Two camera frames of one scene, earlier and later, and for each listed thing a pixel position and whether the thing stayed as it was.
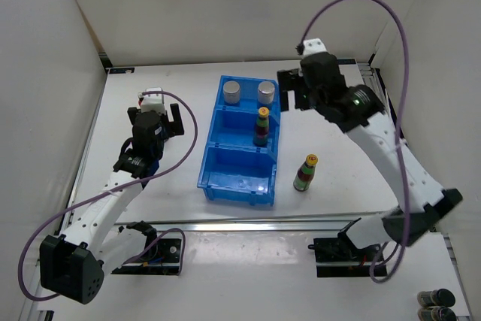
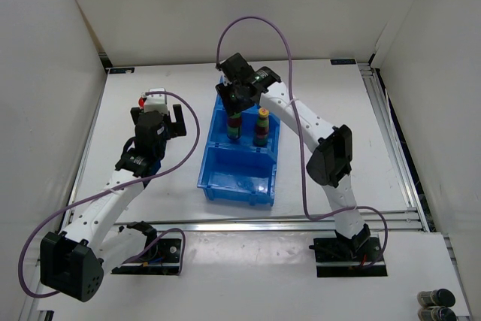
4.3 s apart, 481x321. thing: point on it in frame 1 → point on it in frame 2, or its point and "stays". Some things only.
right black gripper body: [312, 99] → [231, 99]
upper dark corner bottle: [441, 297] stays
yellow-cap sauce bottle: [262, 128] stays
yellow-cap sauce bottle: [304, 178] → [234, 125]
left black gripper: [173, 128] stays
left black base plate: [162, 258] stays
